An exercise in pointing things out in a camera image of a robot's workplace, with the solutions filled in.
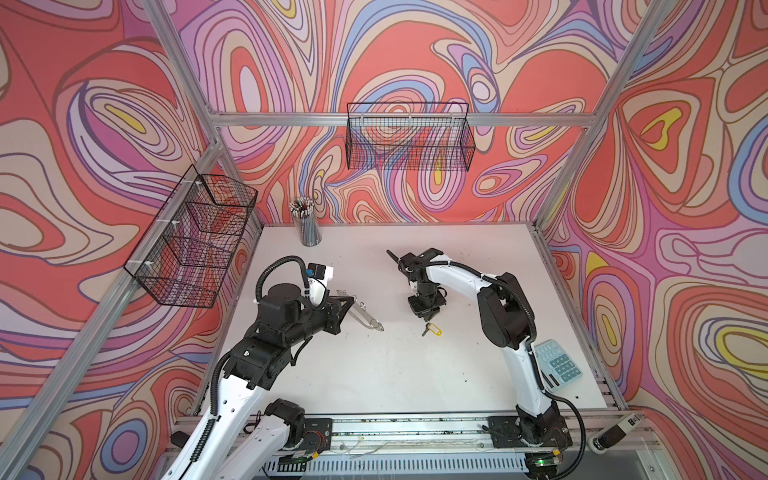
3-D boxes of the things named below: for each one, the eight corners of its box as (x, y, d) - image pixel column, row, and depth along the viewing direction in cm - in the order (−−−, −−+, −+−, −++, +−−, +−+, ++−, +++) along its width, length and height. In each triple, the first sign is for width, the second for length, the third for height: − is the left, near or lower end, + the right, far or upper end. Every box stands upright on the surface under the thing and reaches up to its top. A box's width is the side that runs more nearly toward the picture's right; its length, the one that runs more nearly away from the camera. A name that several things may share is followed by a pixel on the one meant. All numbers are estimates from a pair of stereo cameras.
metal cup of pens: (300, 250, 117) (287, 213, 102) (304, 234, 122) (292, 197, 107) (320, 250, 117) (310, 213, 102) (323, 234, 122) (314, 197, 107)
